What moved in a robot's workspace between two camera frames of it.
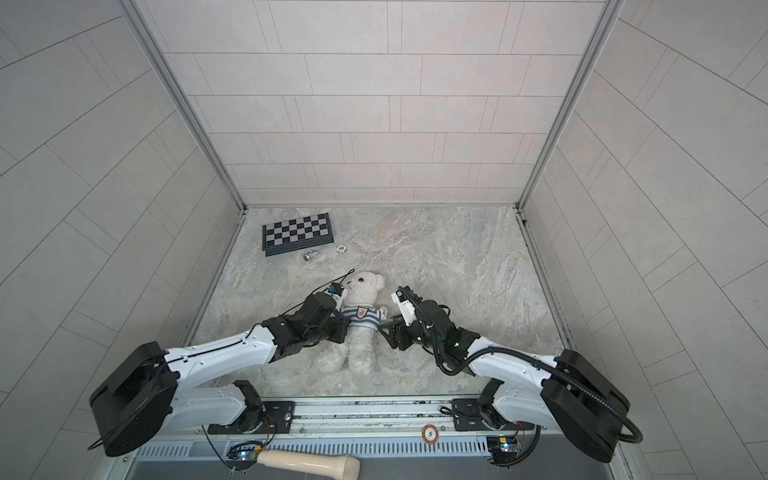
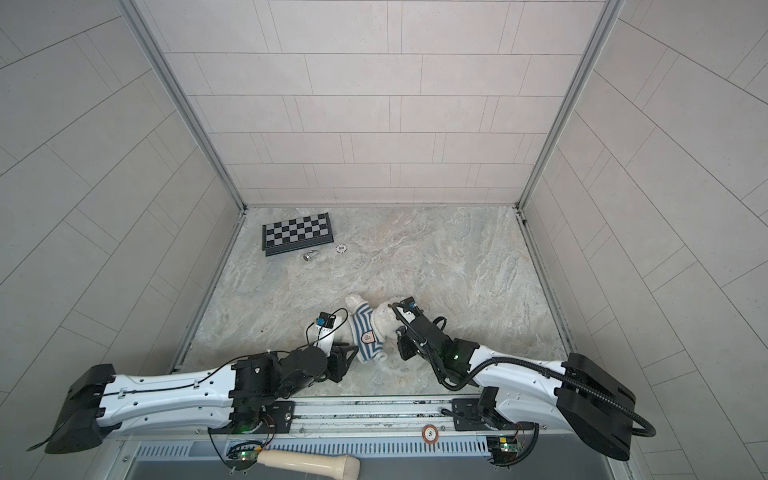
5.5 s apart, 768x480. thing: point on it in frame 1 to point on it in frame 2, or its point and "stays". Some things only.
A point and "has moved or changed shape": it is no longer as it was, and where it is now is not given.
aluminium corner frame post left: (182, 100) stays
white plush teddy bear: (364, 314) has moved or changed shape
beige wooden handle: (345, 466) stays
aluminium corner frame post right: (597, 44) stays
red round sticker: (430, 433) stays
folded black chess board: (297, 234) stays
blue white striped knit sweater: (362, 316) has moved or changed shape
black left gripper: (343, 323) to (338, 360)
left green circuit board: (243, 455) stays
